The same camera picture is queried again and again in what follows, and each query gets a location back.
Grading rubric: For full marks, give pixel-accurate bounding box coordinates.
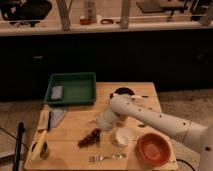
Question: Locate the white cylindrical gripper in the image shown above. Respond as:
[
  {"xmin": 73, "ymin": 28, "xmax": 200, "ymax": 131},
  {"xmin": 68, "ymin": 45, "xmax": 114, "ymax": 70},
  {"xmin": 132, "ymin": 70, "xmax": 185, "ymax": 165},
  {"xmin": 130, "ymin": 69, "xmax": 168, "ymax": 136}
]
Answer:
[{"xmin": 96, "ymin": 110, "xmax": 118, "ymax": 131}]

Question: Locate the dark red grape bunch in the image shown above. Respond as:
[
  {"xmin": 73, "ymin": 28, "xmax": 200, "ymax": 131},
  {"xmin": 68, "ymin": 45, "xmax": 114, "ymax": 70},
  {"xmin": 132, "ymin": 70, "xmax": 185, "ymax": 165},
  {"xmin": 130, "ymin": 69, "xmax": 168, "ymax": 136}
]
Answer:
[{"xmin": 78, "ymin": 128, "xmax": 101, "ymax": 148}]

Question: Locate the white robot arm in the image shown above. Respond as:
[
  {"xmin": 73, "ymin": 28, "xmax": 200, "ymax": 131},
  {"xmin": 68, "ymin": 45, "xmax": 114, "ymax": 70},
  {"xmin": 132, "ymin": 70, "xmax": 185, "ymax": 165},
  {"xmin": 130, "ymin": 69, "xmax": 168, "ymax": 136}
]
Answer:
[{"xmin": 97, "ymin": 94, "xmax": 213, "ymax": 171}]

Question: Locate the small white cup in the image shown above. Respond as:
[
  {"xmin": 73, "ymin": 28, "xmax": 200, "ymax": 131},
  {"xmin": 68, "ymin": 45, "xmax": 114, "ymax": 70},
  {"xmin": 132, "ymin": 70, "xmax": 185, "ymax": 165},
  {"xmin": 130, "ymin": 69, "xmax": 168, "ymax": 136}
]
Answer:
[{"xmin": 115, "ymin": 127, "xmax": 133, "ymax": 147}]

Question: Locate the silver metal fork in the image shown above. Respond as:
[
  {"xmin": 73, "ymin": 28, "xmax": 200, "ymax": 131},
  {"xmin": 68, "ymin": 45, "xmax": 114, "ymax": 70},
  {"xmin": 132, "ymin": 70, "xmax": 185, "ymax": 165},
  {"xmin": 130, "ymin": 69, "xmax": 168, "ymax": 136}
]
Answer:
[{"xmin": 88, "ymin": 153, "xmax": 127, "ymax": 163}]

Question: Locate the green plastic tray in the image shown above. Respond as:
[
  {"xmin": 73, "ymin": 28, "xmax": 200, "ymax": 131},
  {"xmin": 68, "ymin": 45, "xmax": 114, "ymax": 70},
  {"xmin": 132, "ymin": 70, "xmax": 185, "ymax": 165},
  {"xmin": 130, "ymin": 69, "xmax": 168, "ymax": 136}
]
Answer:
[{"xmin": 44, "ymin": 72, "xmax": 96, "ymax": 107}]

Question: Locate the orange terracotta bowl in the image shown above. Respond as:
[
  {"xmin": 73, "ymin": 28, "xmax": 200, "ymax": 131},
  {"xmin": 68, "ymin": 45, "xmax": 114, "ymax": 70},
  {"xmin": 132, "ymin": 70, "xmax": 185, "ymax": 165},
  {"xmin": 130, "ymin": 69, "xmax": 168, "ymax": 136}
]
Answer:
[{"xmin": 135, "ymin": 133, "xmax": 171, "ymax": 167}]

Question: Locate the grey sponge block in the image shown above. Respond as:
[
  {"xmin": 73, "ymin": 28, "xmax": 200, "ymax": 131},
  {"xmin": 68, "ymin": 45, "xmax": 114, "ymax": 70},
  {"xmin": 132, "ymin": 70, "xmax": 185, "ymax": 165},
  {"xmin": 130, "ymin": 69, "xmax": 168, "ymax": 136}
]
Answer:
[{"xmin": 51, "ymin": 86, "xmax": 63, "ymax": 100}]

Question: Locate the yellow banana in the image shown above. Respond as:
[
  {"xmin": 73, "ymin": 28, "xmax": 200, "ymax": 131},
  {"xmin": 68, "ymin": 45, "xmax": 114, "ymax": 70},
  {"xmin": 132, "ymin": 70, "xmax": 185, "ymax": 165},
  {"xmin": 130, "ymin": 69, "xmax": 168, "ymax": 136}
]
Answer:
[{"xmin": 31, "ymin": 130, "xmax": 47, "ymax": 160}]

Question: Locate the black pole stand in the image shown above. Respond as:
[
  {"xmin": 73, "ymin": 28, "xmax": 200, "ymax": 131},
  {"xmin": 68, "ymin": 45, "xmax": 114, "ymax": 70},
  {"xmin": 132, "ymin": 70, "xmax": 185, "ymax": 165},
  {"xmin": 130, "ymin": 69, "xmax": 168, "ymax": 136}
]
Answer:
[{"xmin": 12, "ymin": 122, "xmax": 24, "ymax": 171}]

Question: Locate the black office chair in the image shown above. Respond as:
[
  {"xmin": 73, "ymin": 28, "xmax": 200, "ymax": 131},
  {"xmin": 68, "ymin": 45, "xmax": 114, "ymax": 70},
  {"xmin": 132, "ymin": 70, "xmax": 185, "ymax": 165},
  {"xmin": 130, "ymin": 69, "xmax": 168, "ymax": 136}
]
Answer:
[{"xmin": 0, "ymin": 0, "xmax": 52, "ymax": 27}]

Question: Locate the black handled kitchen knife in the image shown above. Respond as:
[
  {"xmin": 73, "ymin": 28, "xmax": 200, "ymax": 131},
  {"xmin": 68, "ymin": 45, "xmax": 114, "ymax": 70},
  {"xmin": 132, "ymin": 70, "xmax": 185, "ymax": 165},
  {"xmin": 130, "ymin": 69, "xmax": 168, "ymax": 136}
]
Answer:
[{"xmin": 46, "ymin": 106, "xmax": 68, "ymax": 132}]

